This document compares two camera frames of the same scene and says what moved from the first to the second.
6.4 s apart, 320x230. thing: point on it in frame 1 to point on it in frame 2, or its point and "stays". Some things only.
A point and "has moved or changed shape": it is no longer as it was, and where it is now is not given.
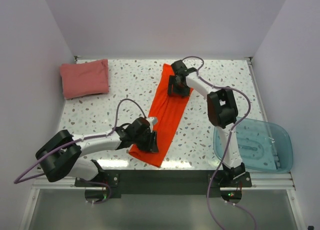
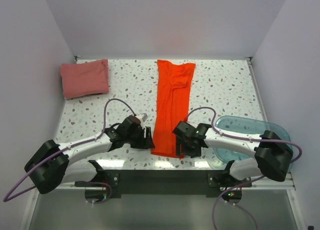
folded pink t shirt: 84,79 stays
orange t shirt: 169,111 has moved or changed shape
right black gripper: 184,93 to 195,152
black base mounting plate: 142,182 stays
